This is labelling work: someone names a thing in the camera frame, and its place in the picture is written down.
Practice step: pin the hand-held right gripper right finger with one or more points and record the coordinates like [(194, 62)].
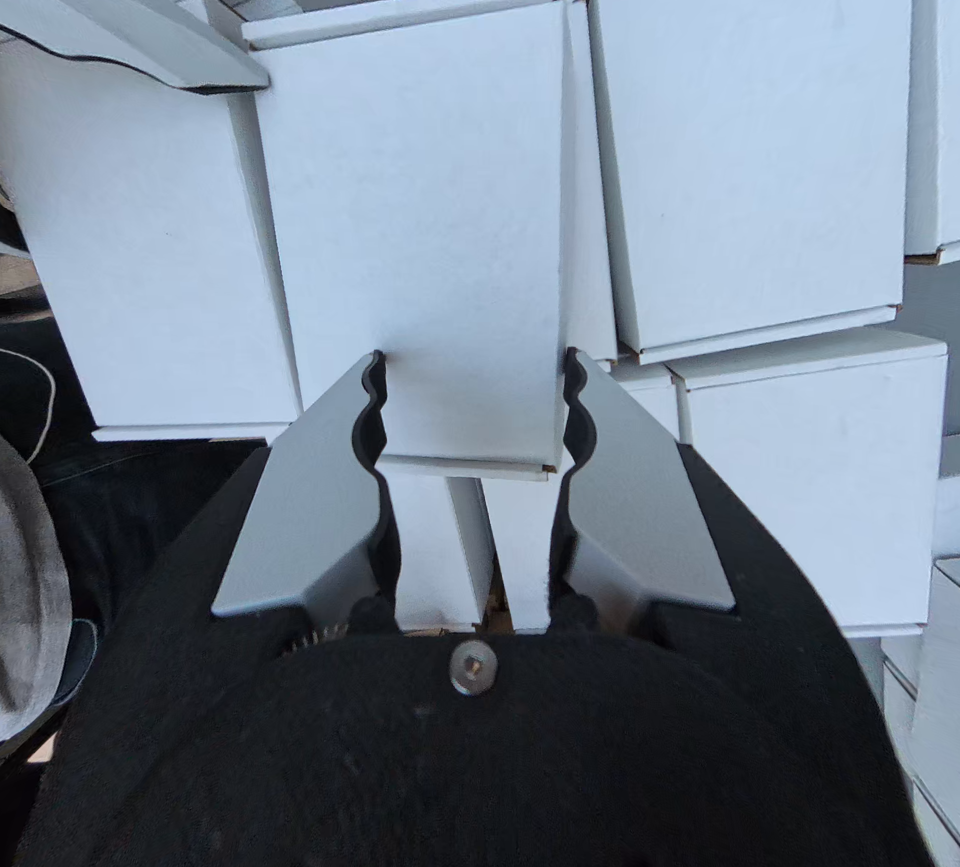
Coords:
[(645, 522)]

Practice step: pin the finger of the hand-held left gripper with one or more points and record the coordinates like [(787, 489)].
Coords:
[(112, 19)]

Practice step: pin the person's dark trousers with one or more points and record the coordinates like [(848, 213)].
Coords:
[(112, 507)]

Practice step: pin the white cardboard box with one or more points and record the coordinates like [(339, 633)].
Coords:
[(150, 244), (412, 207)]

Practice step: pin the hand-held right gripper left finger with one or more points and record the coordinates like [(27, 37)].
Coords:
[(300, 522)]

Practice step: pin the stack of white boxes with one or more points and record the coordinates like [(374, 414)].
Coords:
[(750, 132)]

